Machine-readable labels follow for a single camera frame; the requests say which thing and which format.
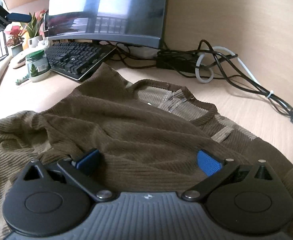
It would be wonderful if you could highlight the brown polka dot dress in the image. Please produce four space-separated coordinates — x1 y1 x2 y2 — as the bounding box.
0 65 293 239

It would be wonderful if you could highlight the potted red leaf plant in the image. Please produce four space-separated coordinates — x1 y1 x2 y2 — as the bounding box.
4 24 26 57

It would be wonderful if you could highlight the green lidded glass jar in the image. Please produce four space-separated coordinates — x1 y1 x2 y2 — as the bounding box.
26 49 51 82

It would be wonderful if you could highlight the black mechanical keyboard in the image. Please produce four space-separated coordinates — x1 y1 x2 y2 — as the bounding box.
46 42 115 82

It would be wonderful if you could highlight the black power adapter brick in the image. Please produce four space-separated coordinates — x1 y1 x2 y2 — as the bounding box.
156 56 195 74

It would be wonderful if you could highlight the black curved monitor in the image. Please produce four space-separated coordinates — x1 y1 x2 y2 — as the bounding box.
46 0 167 48

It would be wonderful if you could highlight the white grey power cable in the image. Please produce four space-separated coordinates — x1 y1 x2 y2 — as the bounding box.
195 45 262 86

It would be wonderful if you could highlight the black cable bundle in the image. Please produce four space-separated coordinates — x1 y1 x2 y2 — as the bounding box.
106 39 293 131

